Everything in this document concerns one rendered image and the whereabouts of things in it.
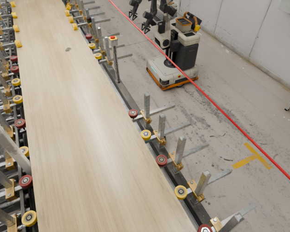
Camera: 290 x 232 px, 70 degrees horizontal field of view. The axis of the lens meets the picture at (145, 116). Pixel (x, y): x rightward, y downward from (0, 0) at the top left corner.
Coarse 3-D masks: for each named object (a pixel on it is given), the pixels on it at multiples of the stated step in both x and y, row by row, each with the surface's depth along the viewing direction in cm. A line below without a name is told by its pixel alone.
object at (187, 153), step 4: (204, 144) 160; (208, 144) 160; (192, 148) 158; (196, 148) 158; (200, 148) 158; (204, 148) 161; (184, 152) 155; (188, 152) 155; (192, 152) 156; (184, 156) 154; (168, 160) 151; (168, 164) 152; (160, 168) 150
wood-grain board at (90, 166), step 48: (48, 0) 354; (48, 48) 247; (48, 96) 190; (96, 96) 190; (48, 144) 154; (96, 144) 154; (144, 144) 154; (48, 192) 130; (96, 192) 130; (144, 192) 129
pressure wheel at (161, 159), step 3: (159, 156) 146; (162, 156) 146; (165, 156) 146; (156, 159) 144; (159, 159) 145; (162, 159) 144; (165, 159) 144; (159, 162) 143; (162, 162) 143; (165, 162) 143; (159, 165) 143; (162, 165) 143; (165, 165) 145
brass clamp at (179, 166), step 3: (168, 153) 154; (174, 153) 154; (168, 156) 155; (171, 156) 152; (174, 156) 152; (174, 162) 149; (174, 165) 150; (177, 165) 147; (180, 165) 147; (183, 165) 149; (177, 168) 147; (180, 168) 148
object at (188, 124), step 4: (180, 124) 176; (184, 124) 176; (188, 124) 176; (172, 128) 173; (176, 128) 173; (180, 128) 175; (164, 132) 170; (168, 132) 170; (172, 132) 173; (152, 136) 167; (144, 140) 165; (148, 140) 165; (152, 140) 168
